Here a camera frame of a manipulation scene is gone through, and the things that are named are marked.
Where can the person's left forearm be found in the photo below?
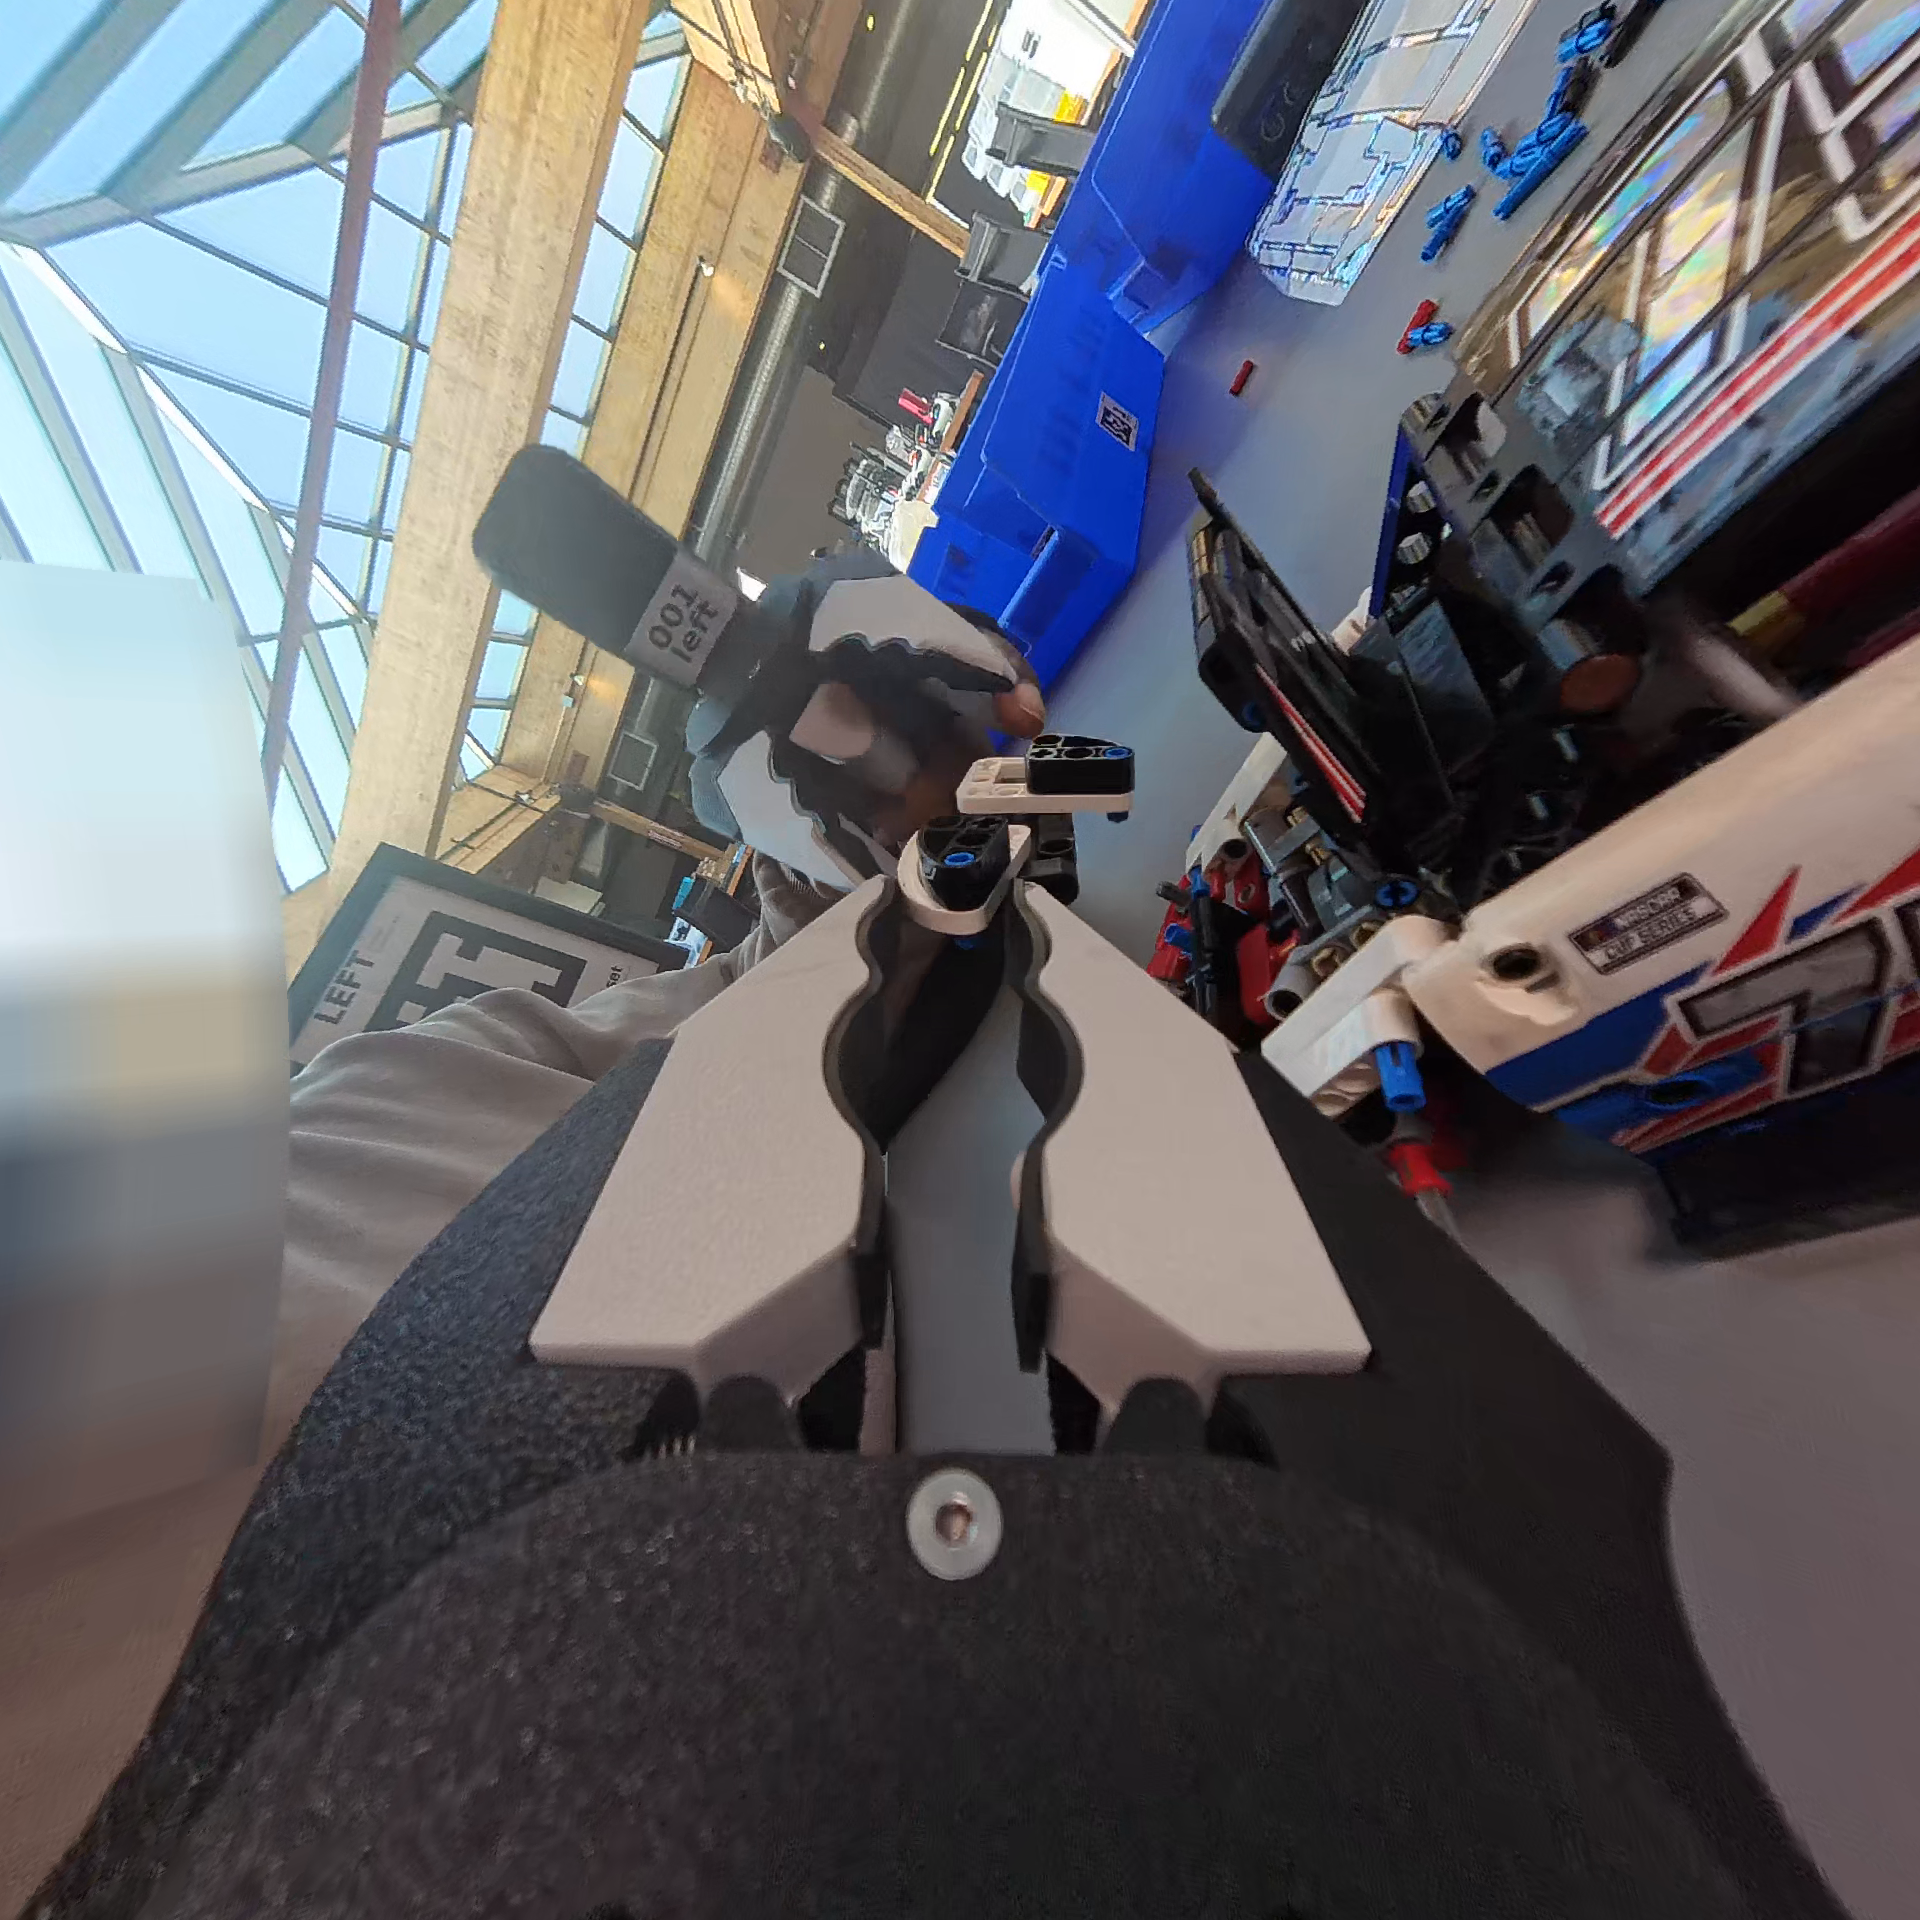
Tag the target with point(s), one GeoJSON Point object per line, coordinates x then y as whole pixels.
{"type": "Point", "coordinates": [495, 1080]}

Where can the toy brick race car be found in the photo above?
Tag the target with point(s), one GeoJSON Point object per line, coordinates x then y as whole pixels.
{"type": "Point", "coordinates": [1651, 751]}

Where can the pile of blue connector pins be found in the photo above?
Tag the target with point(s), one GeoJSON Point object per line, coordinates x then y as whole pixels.
{"type": "Point", "coordinates": [1529, 157]}

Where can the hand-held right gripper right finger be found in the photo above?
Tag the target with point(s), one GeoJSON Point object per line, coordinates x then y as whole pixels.
{"type": "Point", "coordinates": [1184, 1200]}

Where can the small black screen device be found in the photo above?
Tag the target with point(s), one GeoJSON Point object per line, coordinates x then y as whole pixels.
{"type": "Point", "coordinates": [1277, 75]}

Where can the person's left hand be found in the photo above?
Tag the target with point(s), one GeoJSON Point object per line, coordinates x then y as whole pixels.
{"type": "Point", "coordinates": [1022, 709]}

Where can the blue plastic bin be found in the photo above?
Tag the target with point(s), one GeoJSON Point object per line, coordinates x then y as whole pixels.
{"type": "Point", "coordinates": [1170, 181]}
{"type": "Point", "coordinates": [1050, 493]}

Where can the person's beige sweatshirt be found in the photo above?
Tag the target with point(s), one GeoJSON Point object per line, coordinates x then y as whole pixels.
{"type": "Point", "coordinates": [90, 1651]}

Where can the stack of white storage boxes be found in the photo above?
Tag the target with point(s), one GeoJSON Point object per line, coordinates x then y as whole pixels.
{"type": "Point", "coordinates": [1050, 89]}

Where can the black framed marker sign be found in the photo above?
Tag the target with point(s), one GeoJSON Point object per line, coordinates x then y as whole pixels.
{"type": "Point", "coordinates": [450, 961]}

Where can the holographic sticker sheet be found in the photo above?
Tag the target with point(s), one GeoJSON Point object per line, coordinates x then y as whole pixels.
{"type": "Point", "coordinates": [1350, 195]}

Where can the red connector pin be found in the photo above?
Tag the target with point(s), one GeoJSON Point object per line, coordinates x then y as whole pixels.
{"type": "Point", "coordinates": [1418, 311]}

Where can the black white brick bumper assembly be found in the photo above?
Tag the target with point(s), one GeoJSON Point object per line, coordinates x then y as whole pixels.
{"type": "Point", "coordinates": [961, 877]}

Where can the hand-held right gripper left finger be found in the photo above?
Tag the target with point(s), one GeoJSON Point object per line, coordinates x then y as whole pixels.
{"type": "Point", "coordinates": [720, 1184]}

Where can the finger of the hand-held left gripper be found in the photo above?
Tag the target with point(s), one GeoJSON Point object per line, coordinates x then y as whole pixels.
{"type": "Point", "coordinates": [779, 819]}
{"type": "Point", "coordinates": [915, 623]}

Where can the grey desk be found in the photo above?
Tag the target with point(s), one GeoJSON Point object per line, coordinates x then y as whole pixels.
{"type": "Point", "coordinates": [1725, 1425]}

